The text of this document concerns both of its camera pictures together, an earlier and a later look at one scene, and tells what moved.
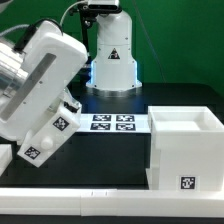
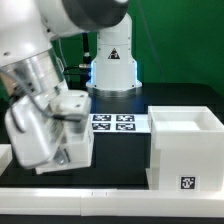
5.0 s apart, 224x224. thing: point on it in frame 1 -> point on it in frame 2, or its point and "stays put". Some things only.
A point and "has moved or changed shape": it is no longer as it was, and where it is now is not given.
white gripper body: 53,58 -> 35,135
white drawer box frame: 186,149 stays put
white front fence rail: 111,202 stays put
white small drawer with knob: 50,132 has moved or changed shape
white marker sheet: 114,123 stays put
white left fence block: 6,157 stays put
